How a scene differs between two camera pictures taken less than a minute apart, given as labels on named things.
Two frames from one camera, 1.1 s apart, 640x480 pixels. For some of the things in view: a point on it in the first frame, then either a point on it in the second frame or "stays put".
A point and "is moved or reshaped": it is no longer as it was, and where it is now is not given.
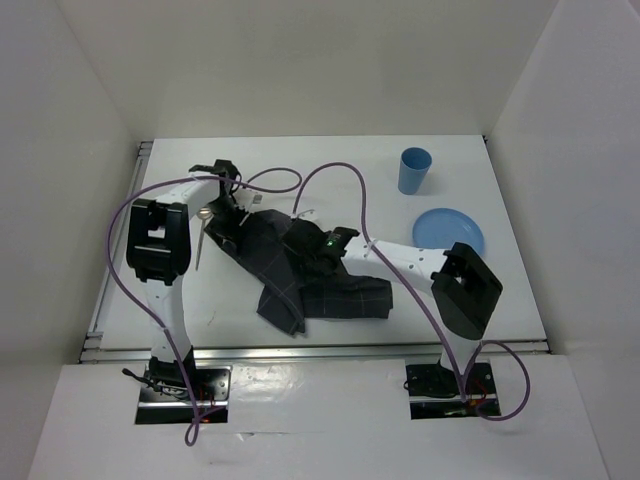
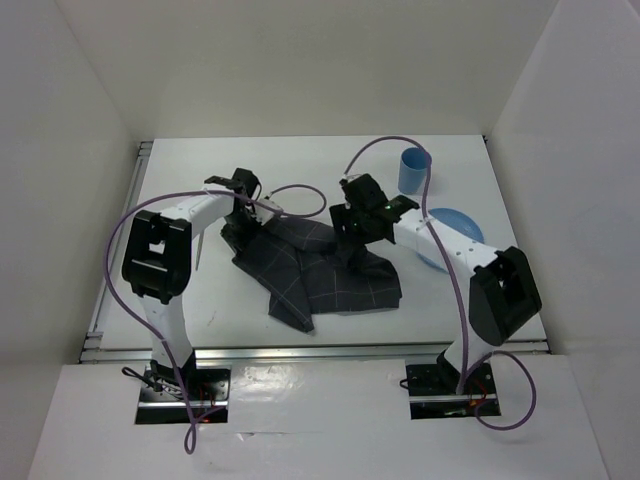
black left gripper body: [224, 209] to [239, 227]
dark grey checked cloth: [294, 287] is moved or reshaped
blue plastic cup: [414, 165] stays put
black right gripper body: [311, 259] to [353, 220]
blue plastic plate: [440, 228] stays put
